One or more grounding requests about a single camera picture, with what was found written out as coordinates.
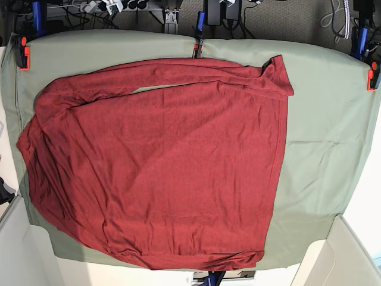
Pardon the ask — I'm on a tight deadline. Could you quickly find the white bin right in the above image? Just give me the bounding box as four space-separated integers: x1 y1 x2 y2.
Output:
291 215 380 286

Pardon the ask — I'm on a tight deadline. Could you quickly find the orange black clamp right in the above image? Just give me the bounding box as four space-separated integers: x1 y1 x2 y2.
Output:
367 61 380 92

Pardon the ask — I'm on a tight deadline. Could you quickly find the red long-sleeve T-shirt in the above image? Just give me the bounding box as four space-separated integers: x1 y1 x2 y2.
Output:
17 55 293 271

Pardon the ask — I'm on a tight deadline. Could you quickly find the grey metal bracket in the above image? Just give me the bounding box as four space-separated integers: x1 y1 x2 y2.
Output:
163 10 179 35

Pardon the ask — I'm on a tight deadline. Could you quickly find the blue clamp top right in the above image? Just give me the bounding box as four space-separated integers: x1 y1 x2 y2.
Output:
350 27 368 60

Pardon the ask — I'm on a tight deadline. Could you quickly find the black power adapter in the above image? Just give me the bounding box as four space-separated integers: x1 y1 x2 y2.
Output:
224 0 242 21
204 0 221 26

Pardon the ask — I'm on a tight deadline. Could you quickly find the black power adapter left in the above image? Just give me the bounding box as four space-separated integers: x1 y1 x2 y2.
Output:
204 0 221 26

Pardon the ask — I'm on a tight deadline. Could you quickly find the orange black clamp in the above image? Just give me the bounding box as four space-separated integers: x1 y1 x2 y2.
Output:
13 36 30 71
367 61 380 92

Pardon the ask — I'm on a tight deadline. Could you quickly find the grey coiled cable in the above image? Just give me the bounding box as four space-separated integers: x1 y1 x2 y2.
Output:
320 0 352 44

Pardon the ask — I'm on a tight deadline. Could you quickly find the blue black centre clamp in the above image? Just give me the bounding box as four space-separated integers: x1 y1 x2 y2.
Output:
193 11 205 58

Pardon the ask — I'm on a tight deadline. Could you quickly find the black power adapter right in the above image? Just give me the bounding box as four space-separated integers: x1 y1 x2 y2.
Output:
224 0 242 21

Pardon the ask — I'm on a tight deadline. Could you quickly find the blue clamp top left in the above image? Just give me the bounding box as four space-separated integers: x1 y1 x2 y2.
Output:
32 1 47 38

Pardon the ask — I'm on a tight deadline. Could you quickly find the orange black clamp left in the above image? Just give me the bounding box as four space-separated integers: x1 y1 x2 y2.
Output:
13 36 30 71

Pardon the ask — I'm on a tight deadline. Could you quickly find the blue clamp bottom edge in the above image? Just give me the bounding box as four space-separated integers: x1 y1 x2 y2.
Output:
201 271 226 286

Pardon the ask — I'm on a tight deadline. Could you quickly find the green table cloth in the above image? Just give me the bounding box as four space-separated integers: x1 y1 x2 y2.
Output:
1 30 380 270

